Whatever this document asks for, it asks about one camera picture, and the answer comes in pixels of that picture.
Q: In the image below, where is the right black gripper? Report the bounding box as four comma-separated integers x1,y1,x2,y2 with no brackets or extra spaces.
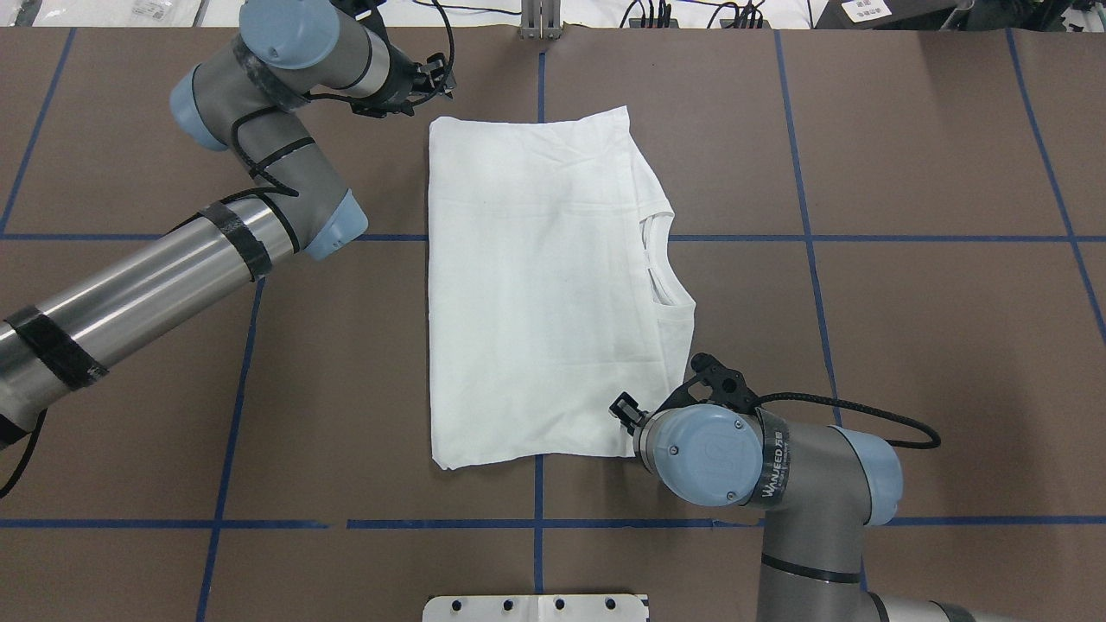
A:
609,392,656,458

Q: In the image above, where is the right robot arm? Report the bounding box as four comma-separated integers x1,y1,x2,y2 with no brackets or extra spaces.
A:
611,394,997,621

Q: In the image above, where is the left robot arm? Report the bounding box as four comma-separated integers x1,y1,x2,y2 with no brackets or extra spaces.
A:
1,1,455,447

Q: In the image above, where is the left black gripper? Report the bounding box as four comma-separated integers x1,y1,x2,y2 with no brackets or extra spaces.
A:
372,48,457,117

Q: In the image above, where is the white camera mast pillar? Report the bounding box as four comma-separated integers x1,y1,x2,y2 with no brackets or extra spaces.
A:
422,593,651,621

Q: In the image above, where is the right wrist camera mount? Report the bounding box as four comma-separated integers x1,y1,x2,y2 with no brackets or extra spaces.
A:
686,352,759,415

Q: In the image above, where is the white printed t-shirt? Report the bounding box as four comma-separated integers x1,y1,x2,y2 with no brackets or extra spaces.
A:
428,106,696,470

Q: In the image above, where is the aluminium frame post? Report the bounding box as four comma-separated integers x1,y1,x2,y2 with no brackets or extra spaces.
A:
518,0,563,41

